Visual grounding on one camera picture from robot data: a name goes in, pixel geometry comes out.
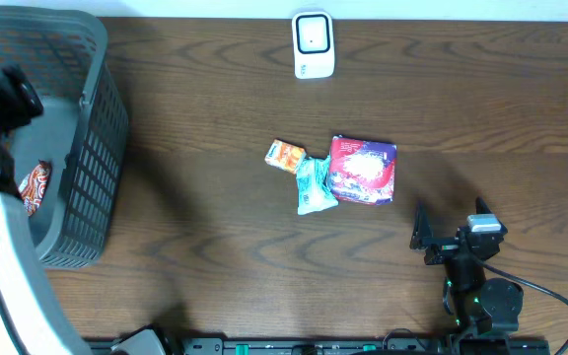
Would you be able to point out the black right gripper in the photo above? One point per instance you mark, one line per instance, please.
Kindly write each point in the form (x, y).
(423, 239)

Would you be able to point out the purple red snack packet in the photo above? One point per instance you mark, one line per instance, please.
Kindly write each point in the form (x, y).
(361, 171)

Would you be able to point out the light green wipes packet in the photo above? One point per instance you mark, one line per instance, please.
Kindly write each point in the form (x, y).
(313, 192)

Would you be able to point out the small orange snack packet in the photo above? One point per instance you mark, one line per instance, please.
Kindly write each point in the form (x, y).
(285, 156)

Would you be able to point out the red orange chocolate bar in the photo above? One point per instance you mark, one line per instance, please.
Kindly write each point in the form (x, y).
(33, 186)

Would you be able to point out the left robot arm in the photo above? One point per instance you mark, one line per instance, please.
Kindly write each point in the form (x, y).
(31, 319)

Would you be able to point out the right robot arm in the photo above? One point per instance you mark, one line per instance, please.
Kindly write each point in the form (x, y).
(487, 309)

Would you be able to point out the grey plastic mesh basket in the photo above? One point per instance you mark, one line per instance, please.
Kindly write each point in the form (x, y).
(81, 133)

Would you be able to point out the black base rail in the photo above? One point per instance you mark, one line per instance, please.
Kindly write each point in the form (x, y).
(400, 345)

